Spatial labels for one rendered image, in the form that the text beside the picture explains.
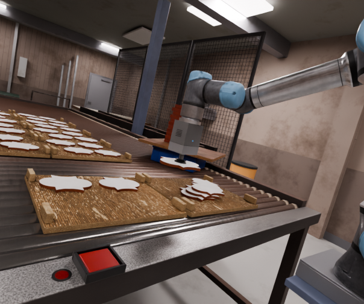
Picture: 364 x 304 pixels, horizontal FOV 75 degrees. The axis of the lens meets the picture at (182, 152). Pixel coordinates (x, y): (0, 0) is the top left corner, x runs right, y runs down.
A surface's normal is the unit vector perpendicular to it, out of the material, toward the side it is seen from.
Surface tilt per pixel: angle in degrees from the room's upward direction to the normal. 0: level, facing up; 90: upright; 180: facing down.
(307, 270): 90
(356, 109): 90
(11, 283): 0
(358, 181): 90
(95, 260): 0
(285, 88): 109
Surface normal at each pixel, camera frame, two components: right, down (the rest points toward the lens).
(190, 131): 0.73, 0.26
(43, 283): 0.23, -0.96
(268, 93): -0.53, 0.33
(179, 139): -0.64, -0.04
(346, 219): -0.80, -0.11
